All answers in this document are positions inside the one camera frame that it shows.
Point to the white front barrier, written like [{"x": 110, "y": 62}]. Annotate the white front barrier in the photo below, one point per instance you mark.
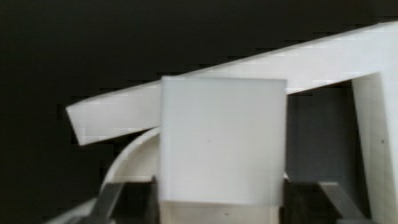
[{"x": 302, "y": 67}]

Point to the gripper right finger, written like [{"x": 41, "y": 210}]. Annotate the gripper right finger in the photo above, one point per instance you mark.
[{"x": 316, "y": 204}]

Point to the white right barrier block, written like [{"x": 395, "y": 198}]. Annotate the white right barrier block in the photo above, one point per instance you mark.
[{"x": 377, "y": 150}]

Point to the white stool leg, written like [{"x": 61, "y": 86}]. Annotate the white stool leg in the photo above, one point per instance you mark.
[{"x": 222, "y": 138}]

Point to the white round stool seat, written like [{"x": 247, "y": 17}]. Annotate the white round stool seat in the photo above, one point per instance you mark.
[{"x": 132, "y": 169}]

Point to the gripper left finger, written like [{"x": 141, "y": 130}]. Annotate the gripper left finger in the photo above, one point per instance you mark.
[{"x": 126, "y": 205}]

